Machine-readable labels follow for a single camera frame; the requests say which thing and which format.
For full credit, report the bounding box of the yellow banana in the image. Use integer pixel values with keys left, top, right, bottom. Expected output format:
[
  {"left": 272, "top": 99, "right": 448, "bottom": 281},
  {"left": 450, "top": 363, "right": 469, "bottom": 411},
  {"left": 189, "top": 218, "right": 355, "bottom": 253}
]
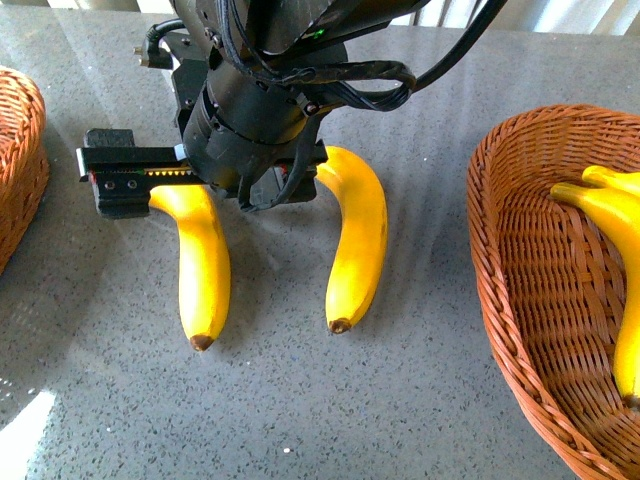
[
  {"left": 149, "top": 185, "right": 231, "bottom": 352},
  {"left": 317, "top": 146, "right": 388, "bottom": 334},
  {"left": 551, "top": 174, "right": 639, "bottom": 410},
  {"left": 582, "top": 165, "right": 640, "bottom": 197}
]

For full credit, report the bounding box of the brown wicker basket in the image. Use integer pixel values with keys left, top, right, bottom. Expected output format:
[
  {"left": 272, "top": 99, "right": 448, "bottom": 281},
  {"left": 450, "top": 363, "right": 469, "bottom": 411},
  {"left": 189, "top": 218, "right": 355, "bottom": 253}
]
[
  {"left": 1, "top": 66, "right": 49, "bottom": 268},
  {"left": 467, "top": 104, "right": 639, "bottom": 479}
]

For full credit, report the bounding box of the brown wicker basket right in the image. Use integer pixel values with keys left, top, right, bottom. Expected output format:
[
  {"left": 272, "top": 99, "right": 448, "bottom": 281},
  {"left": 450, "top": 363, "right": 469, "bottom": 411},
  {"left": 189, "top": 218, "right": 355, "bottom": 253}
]
[{"left": 467, "top": 104, "right": 639, "bottom": 479}]

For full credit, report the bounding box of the brown wicker basket left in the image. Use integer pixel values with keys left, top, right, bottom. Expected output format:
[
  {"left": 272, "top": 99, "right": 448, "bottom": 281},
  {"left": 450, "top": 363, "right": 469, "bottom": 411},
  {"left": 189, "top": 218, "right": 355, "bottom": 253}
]
[{"left": 1, "top": 66, "right": 49, "bottom": 268}]

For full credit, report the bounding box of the white pleated curtain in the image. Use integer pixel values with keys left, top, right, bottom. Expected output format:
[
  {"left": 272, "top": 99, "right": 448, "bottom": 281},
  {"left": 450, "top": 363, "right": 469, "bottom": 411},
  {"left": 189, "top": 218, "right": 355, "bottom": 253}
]
[{"left": 9, "top": 0, "right": 639, "bottom": 37}]

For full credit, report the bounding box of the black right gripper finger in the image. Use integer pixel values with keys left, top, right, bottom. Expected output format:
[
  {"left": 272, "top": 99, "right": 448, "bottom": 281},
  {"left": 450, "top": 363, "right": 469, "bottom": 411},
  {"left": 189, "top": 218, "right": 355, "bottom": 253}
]
[{"left": 83, "top": 128, "right": 150, "bottom": 219}]

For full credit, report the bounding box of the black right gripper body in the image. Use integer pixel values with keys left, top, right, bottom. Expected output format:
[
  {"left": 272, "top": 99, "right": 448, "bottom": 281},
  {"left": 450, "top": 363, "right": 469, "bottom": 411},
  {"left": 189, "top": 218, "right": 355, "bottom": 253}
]
[{"left": 77, "top": 142, "right": 328, "bottom": 210}]

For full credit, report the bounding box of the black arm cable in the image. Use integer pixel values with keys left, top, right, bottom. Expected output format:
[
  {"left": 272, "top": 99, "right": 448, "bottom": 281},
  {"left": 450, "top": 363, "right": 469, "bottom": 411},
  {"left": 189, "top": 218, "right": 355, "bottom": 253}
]
[{"left": 219, "top": 0, "right": 511, "bottom": 114}]

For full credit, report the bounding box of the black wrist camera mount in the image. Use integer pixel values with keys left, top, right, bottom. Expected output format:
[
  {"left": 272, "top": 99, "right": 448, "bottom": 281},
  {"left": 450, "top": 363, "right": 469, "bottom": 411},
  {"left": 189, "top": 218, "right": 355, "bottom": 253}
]
[{"left": 134, "top": 18, "right": 208, "bottom": 134}]

